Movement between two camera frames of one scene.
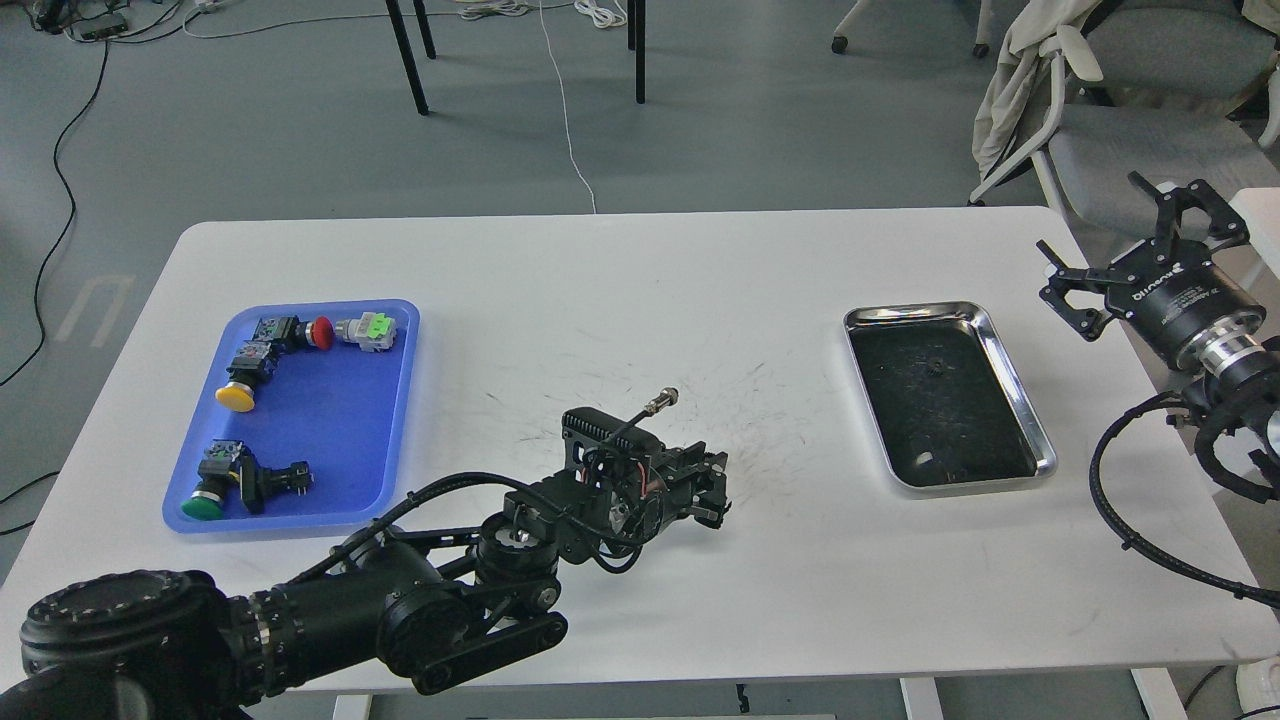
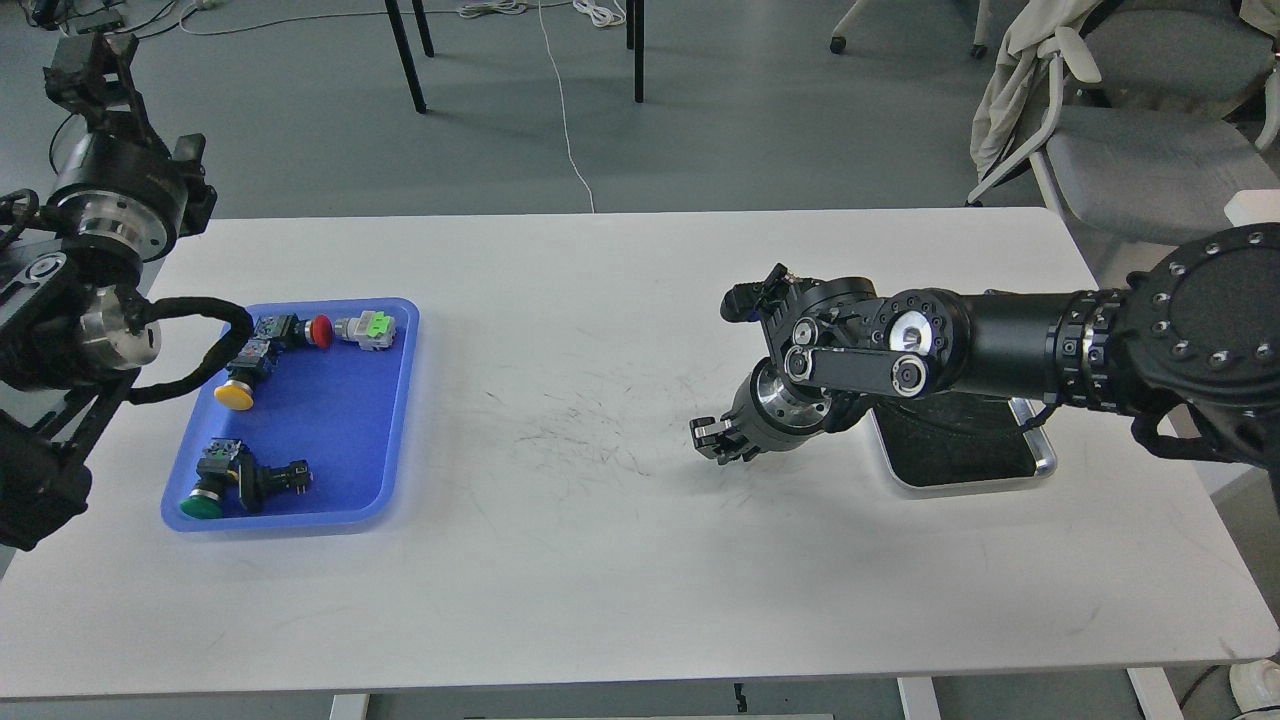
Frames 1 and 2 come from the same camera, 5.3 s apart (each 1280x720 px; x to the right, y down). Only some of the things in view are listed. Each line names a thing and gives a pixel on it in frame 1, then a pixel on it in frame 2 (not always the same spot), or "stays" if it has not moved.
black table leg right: [640, 44] stays
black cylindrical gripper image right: [1184, 305] -> [766, 417]
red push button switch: [291, 332] stays
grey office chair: [1190, 92] stays
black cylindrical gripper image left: [655, 481] -> [116, 191]
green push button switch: [218, 470] stays
